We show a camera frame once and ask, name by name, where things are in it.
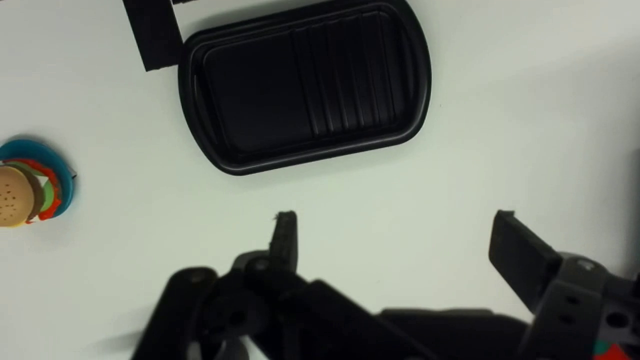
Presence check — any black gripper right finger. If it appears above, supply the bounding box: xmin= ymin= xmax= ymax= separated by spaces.
xmin=489 ymin=208 xmax=610 ymax=360

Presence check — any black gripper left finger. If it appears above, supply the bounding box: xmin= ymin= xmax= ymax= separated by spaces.
xmin=132 ymin=211 xmax=316 ymax=360

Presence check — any colourful toy burger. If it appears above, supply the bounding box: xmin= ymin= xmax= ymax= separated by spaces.
xmin=0 ymin=134 xmax=81 ymax=222

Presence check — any black plastic tray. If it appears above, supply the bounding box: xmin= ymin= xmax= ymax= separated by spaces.
xmin=176 ymin=0 xmax=434 ymax=178

